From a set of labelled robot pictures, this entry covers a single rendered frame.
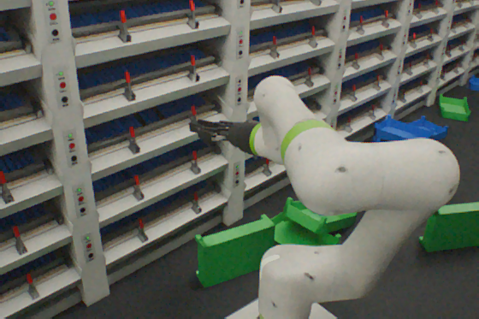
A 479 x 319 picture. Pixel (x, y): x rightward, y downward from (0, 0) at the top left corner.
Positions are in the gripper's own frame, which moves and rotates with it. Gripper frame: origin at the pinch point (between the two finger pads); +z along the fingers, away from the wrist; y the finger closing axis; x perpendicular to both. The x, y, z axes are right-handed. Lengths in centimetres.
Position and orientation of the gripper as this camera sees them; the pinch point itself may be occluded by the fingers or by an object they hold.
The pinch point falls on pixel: (201, 126)
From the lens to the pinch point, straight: 142.9
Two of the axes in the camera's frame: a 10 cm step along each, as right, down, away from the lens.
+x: -1.2, -9.4, -3.2
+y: 7.1, -3.1, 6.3
